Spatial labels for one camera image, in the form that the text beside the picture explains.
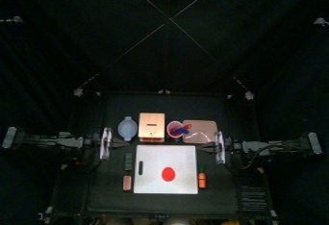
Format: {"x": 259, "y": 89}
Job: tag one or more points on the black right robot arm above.
{"x": 275, "y": 146}

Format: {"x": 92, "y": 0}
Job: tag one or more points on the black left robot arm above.
{"x": 48, "y": 141}

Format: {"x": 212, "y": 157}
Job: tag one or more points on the light blue bowl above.
{"x": 128, "y": 129}

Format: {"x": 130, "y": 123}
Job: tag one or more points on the wooden drawer box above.
{"x": 152, "y": 126}

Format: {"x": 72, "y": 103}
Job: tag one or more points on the red dough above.
{"x": 169, "y": 174}

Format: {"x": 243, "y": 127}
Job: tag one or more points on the pink square plate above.
{"x": 201, "y": 129}

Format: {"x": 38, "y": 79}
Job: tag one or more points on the green toy block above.
{"x": 129, "y": 161}

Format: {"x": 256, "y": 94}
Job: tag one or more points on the white cutting board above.
{"x": 180, "y": 158}

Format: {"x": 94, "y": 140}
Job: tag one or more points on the red toy utensil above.
{"x": 187, "y": 127}

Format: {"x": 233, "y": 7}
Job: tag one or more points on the blue toy spoon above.
{"x": 180, "y": 132}

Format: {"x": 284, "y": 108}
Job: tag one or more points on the orange toy carrot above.
{"x": 203, "y": 180}

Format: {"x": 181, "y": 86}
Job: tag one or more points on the pink toy block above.
{"x": 128, "y": 183}

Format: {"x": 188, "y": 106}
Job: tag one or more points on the white printed label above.
{"x": 254, "y": 200}

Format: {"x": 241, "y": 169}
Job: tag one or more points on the grey frame bracket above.
{"x": 249, "y": 95}
{"x": 78, "y": 91}
{"x": 320, "y": 21}
{"x": 17, "y": 19}

